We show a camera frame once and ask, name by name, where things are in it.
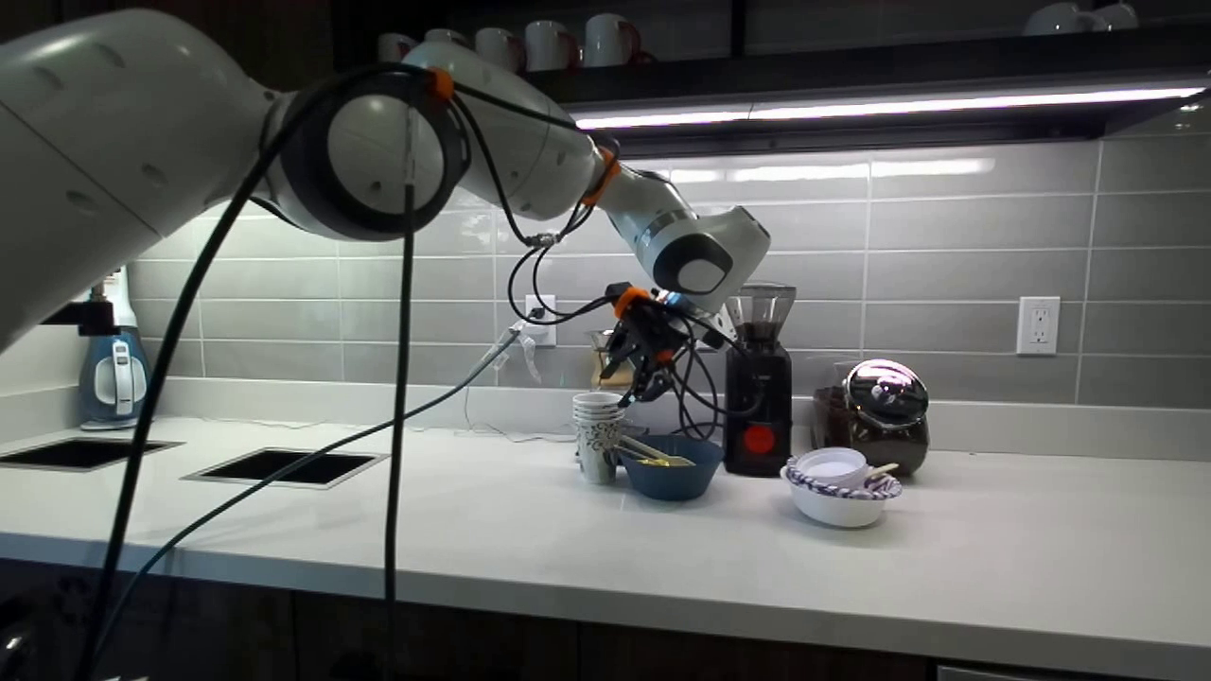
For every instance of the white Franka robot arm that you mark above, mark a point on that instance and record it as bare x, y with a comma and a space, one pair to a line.
124, 138

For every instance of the wooden utensil in bowl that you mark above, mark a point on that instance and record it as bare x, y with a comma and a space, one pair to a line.
649, 452

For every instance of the small white cup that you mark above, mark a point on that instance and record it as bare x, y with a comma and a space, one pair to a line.
835, 467

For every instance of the white mug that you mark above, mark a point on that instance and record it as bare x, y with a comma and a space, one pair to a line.
609, 37
495, 46
551, 46
394, 46

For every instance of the dark jar with shiny lid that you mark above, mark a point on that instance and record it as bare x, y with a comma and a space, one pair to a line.
890, 409

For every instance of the black coffee grinder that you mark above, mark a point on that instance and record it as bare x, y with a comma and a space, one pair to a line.
756, 402

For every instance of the LED light strip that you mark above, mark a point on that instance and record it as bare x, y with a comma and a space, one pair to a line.
957, 99

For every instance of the patterned paper cup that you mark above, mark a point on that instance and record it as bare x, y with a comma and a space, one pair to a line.
592, 459
592, 431
592, 402
592, 422

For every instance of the white wall outlet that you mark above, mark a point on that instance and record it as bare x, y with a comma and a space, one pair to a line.
543, 329
1039, 326

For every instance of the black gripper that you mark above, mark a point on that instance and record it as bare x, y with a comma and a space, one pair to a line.
654, 326

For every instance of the glass bowl on shelf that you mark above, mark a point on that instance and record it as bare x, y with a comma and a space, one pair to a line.
1078, 17

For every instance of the white bowl with patterned rim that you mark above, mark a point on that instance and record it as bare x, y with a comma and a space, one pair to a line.
836, 503

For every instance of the blue bowl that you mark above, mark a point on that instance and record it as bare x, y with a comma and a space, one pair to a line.
676, 479

